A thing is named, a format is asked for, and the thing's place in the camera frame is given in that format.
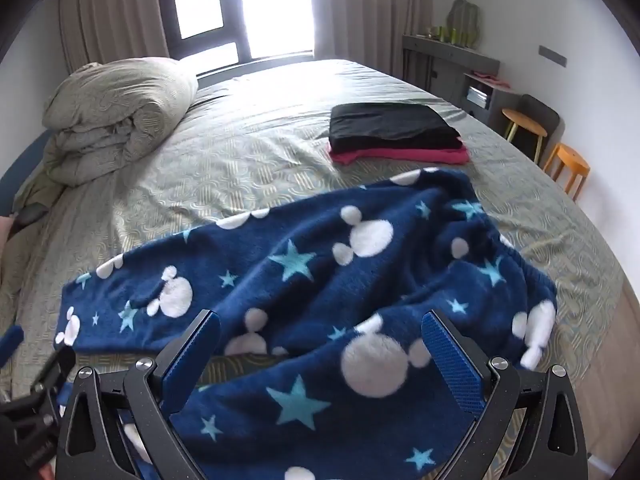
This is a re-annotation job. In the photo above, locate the grey desk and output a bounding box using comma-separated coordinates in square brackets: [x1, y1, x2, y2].
[401, 34, 521, 126]

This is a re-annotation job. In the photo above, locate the beige curtain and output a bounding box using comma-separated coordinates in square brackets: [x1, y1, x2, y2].
[55, 0, 173, 73]
[310, 0, 436, 93]

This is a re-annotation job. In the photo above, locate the dark grey cloth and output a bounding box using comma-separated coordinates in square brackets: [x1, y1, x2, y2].
[15, 204, 49, 231]

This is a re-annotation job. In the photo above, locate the folded pink garment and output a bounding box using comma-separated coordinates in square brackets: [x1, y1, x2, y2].
[327, 141, 471, 167]

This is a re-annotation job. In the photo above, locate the blue headboard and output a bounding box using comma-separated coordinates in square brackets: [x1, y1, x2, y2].
[0, 130, 56, 196]

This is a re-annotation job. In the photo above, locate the yellow stool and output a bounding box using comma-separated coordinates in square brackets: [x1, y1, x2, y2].
[501, 108, 548, 163]

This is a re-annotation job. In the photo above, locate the bed with patterned sheet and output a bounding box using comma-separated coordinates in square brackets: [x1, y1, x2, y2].
[0, 57, 626, 480]

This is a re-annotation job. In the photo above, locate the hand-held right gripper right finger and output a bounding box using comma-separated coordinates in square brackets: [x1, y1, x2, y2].
[421, 310, 590, 480]

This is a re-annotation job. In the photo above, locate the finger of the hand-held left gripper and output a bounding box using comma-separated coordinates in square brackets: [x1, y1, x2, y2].
[30, 345, 76, 411]
[0, 326, 25, 368]

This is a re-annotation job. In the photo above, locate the cloud-shaped table mirror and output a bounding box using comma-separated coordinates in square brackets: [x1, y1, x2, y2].
[446, 0, 482, 48]

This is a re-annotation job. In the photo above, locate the folded beige duvet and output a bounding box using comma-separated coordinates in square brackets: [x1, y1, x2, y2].
[41, 57, 200, 188]

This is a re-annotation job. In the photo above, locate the folded black garment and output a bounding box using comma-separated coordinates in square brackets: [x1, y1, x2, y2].
[328, 102, 463, 156]

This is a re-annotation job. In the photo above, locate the dark-framed window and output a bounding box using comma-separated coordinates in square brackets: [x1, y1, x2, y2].
[167, 0, 321, 78]

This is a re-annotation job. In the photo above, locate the grey wall switch panel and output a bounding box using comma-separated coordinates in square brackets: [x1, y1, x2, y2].
[538, 45, 568, 68]

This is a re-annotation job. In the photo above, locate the patterned green pillow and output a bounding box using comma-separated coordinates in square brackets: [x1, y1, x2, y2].
[12, 167, 66, 211]

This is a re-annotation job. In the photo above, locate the orange stool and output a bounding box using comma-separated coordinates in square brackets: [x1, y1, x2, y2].
[542, 142, 591, 201]

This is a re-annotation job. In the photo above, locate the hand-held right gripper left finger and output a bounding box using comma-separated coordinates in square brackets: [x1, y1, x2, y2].
[56, 309, 222, 480]

